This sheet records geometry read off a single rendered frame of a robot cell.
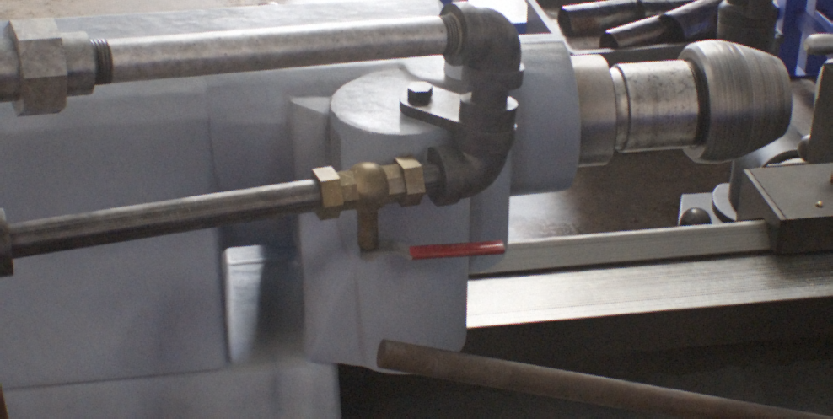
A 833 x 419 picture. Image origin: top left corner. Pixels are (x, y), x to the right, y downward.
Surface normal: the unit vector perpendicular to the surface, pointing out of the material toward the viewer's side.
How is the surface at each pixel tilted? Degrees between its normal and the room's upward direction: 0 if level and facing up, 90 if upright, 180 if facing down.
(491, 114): 82
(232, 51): 63
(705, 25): 70
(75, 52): 46
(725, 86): 51
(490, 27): 58
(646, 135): 104
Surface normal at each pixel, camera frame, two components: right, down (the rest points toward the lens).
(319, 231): -0.58, 0.22
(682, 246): 0.11, -0.26
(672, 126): 0.14, 0.45
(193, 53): 0.46, 0.00
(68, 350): 0.14, 0.10
